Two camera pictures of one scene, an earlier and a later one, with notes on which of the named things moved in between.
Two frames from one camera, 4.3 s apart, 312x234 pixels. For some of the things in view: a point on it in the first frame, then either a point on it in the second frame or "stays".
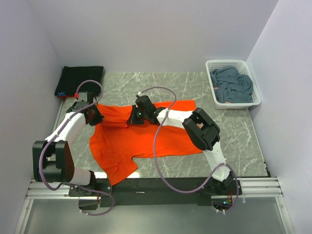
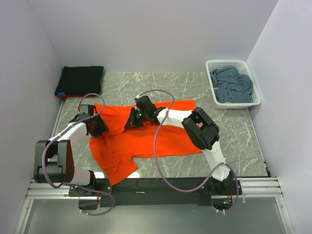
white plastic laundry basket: [232, 85] stays
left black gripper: [99, 117] → [103, 126]
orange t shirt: [113, 144] stays
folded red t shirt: [65, 96] stays
